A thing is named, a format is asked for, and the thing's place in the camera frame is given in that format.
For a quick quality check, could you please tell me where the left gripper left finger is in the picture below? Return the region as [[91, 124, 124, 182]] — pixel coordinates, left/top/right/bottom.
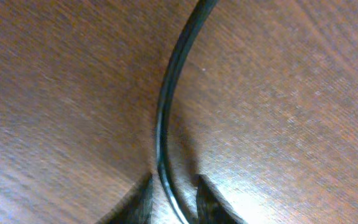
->
[[96, 173, 153, 224]]

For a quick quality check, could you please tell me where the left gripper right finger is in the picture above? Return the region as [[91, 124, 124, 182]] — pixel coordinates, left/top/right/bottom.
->
[[196, 175, 247, 224]]

